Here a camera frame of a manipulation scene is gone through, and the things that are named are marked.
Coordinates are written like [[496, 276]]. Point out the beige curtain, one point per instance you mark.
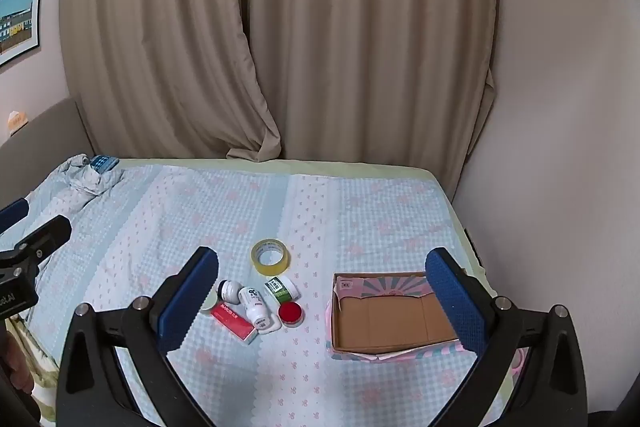
[[375, 32], [160, 32]]

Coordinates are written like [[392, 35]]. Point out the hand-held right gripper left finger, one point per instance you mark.
[[190, 302]]

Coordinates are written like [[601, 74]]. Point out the blue checked printed blanket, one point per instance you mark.
[[300, 217]]

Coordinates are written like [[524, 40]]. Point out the green and white bottle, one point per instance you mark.
[[282, 289]]

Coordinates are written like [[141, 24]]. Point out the white printed pill bottle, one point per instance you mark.
[[251, 302]]

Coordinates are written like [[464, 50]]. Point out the pink printed cardboard box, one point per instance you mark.
[[390, 322]]

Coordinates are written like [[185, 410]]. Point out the yellow tape roll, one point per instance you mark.
[[271, 270]]

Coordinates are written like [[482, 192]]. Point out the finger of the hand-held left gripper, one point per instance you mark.
[[12, 214], [47, 237]]

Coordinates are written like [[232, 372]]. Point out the beige sofa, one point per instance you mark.
[[45, 142]]

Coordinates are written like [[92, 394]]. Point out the red flat box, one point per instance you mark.
[[232, 322]]

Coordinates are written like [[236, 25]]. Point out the small orange object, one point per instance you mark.
[[17, 119]]

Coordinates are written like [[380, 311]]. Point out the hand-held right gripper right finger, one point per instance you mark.
[[455, 302]]

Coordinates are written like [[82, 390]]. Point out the green floral quilt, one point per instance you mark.
[[35, 357]]

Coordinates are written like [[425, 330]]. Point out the framed wall poster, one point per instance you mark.
[[20, 19]]

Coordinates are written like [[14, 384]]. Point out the person's left hand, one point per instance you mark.
[[12, 364]]

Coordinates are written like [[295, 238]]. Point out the blue packet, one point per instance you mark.
[[103, 163]]

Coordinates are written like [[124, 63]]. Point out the crumpled light blue cloth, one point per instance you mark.
[[85, 179]]

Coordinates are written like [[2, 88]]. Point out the pink object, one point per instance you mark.
[[517, 359]]

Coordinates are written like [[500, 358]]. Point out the white bottle with black cap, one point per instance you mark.
[[231, 292]]

